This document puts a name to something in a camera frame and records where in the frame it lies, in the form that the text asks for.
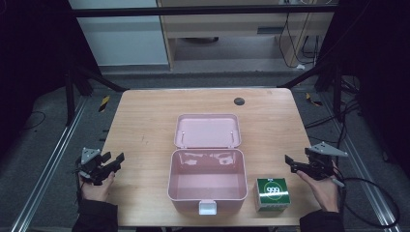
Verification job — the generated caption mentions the black curtain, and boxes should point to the black curtain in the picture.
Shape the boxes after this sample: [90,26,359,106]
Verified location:
[317,0,410,182]
[0,0,101,159]

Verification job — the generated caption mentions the light wooden desk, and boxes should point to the light wooden desk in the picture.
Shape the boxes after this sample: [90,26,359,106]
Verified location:
[156,0,337,72]

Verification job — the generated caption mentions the black horizontal frame bar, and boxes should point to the black horizontal frame bar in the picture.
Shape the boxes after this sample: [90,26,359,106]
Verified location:
[69,4,337,18]

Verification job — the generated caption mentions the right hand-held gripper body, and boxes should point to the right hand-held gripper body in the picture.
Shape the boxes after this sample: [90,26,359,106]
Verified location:
[304,141,349,182]

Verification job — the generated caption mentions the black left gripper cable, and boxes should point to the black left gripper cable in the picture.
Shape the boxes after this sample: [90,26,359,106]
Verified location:
[75,175,85,207]

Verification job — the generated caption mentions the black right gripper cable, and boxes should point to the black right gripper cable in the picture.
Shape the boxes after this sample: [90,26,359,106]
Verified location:
[330,176,401,229]

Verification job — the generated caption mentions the aluminium floor rail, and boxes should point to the aluminium floor rail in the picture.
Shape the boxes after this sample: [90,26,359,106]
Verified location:
[318,92,404,232]
[9,96,90,232]

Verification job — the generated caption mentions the white cabinet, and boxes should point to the white cabinet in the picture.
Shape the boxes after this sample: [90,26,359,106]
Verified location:
[68,0,170,68]

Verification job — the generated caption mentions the black hanging cables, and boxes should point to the black hanging cables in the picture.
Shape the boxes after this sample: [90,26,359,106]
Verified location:
[278,12,325,70]

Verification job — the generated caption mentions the black metal frame stand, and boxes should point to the black metal frame stand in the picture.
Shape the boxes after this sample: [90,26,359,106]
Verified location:
[64,64,130,128]
[276,59,344,123]

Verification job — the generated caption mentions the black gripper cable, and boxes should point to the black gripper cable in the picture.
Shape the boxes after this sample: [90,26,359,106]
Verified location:
[75,175,85,207]
[330,176,401,229]

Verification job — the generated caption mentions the thin black floor cable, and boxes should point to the thin black floor cable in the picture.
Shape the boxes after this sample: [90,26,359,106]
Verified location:
[18,110,47,132]

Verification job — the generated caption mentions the black floor cables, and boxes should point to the black floor cables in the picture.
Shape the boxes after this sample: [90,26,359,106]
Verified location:
[303,75,364,146]

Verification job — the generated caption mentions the pink plastic storage box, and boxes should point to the pink plastic storage box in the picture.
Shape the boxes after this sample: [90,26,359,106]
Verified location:
[166,112,249,217]

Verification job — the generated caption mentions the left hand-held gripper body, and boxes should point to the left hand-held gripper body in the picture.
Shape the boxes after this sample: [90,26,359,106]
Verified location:
[74,147,122,187]

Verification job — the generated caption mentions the yellow black tape strip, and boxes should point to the yellow black tape strip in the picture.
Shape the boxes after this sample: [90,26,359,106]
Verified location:
[305,92,324,107]
[98,95,111,113]

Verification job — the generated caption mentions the green and white carton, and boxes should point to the green and white carton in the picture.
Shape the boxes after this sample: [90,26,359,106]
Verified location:
[254,177,292,213]

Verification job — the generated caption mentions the person's right hand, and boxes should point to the person's right hand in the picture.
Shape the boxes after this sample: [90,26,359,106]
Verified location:
[296,160,340,214]

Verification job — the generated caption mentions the person's left hand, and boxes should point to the person's left hand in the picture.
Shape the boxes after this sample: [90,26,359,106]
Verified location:
[78,170,116,204]

